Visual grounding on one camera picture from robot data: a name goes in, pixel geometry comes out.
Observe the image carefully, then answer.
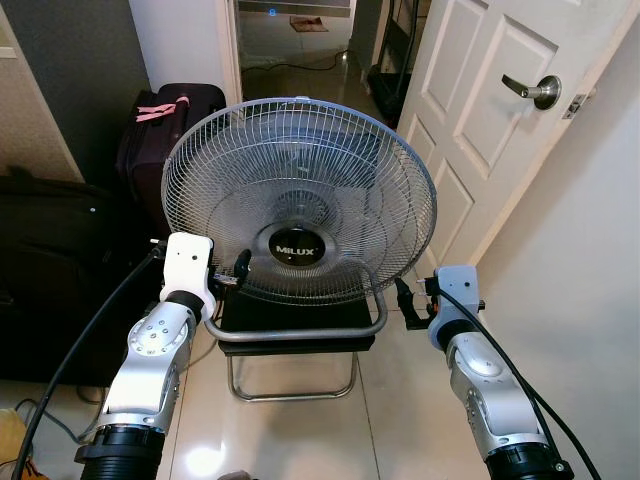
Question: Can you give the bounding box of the maroon suitcase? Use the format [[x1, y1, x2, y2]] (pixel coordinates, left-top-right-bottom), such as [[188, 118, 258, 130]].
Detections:
[[115, 83, 229, 236]]

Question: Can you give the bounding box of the large black soft suitcase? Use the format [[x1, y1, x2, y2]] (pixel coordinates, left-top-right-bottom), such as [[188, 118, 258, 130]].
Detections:
[[0, 170, 166, 386]]

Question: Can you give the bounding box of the white panelled door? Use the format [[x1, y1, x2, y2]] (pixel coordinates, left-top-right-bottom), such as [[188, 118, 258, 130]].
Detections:
[[396, 0, 640, 279]]

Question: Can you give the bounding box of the small black bag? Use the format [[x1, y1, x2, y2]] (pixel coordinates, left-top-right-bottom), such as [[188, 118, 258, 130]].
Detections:
[[366, 62, 409, 127]]

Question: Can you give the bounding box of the red flat floor item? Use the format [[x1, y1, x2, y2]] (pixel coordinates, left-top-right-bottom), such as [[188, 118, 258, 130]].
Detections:
[[290, 15, 326, 33]]

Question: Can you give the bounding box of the metal door latch plate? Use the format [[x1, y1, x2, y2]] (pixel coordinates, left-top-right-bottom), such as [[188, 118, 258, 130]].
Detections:
[[562, 92, 591, 121]]

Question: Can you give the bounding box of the dark appliance with blue light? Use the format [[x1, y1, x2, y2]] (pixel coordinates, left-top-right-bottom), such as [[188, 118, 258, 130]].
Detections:
[[237, 0, 354, 21]]

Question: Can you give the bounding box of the yellow cloth item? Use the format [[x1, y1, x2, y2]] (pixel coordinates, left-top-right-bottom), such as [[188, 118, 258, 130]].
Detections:
[[0, 408, 49, 480]]

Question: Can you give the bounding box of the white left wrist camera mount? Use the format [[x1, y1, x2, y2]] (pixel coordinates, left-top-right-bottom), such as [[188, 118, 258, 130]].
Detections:
[[160, 232, 218, 323]]

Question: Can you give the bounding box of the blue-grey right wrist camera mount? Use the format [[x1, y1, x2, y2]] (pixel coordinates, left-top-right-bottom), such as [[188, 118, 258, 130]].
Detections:
[[425, 264, 486, 336]]

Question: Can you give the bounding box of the grey wire-grill electric fan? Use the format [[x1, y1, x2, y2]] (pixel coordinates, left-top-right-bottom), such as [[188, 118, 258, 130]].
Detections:
[[160, 96, 439, 307]]

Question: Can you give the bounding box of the black chrome-frame chair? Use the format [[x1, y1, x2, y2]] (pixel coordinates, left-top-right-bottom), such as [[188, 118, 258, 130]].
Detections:
[[205, 262, 391, 404]]

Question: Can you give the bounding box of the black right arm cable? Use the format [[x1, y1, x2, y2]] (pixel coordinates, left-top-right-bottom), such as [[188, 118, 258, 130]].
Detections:
[[440, 288, 601, 480]]

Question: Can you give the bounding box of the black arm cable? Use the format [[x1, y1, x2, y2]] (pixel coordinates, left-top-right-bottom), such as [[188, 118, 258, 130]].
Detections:
[[440, 288, 601, 480], [10, 240, 166, 480]]

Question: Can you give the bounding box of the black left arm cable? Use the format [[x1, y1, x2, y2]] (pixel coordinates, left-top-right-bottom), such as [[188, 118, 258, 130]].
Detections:
[[10, 240, 166, 480]]

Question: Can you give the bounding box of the pink luggage strap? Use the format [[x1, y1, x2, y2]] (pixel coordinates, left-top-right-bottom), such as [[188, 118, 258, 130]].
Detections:
[[135, 92, 191, 124]]

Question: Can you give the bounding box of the silver lever door handle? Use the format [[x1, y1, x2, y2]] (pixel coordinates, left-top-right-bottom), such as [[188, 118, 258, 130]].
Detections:
[[501, 73, 563, 111]]

